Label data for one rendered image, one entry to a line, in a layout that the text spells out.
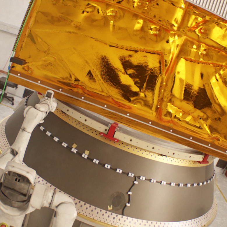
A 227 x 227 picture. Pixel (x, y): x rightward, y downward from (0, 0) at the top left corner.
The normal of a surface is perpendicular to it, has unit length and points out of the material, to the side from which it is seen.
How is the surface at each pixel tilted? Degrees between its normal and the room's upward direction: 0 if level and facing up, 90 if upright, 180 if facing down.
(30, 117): 79
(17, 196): 92
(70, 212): 55
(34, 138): 62
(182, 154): 90
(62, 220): 71
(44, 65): 92
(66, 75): 100
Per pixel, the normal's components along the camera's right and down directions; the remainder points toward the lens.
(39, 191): 0.35, -0.90
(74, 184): -0.09, -0.30
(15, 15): 0.00, 0.25
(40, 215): -0.38, 0.10
